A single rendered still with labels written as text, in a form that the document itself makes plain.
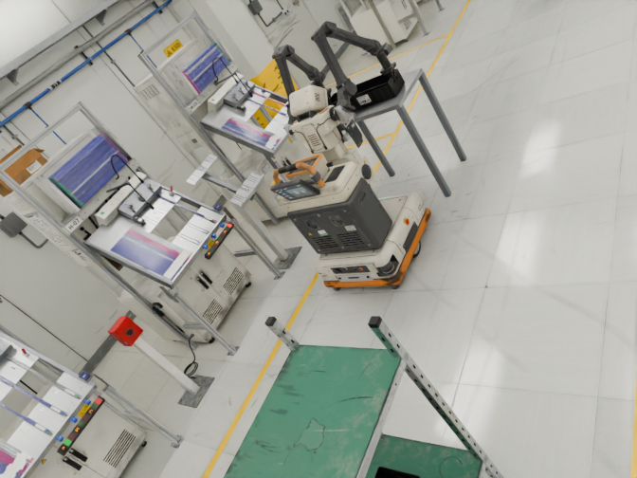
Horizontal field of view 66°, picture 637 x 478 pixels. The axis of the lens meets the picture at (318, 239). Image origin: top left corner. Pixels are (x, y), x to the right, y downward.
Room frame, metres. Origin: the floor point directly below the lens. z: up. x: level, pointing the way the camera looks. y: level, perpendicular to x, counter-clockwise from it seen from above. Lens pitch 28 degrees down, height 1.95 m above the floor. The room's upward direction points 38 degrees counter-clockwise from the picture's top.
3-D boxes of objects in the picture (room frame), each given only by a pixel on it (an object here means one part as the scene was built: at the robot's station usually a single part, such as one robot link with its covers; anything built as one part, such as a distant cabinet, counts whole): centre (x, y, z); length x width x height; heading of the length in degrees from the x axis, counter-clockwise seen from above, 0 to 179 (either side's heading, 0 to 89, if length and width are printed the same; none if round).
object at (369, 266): (2.61, -0.04, 0.23); 0.41 x 0.02 x 0.08; 39
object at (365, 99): (3.30, -0.87, 0.86); 0.57 x 0.17 x 0.11; 39
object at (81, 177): (3.69, 0.99, 1.52); 0.51 x 0.13 x 0.27; 130
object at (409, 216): (2.83, -0.28, 0.16); 0.67 x 0.64 x 0.25; 129
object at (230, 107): (4.56, -0.12, 0.65); 1.01 x 0.73 x 1.29; 40
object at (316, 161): (2.76, -0.19, 0.87); 0.23 x 0.15 x 0.11; 39
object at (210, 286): (3.75, 1.11, 0.31); 0.70 x 0.65 x 0.62; 130
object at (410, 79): (3.32, -0.89, 0.40); 0.70 x 0.45 x 0.80; 39
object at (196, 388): (2.93, 1.36, 0.39); 0.24 x 0.24 x 0.78; 40
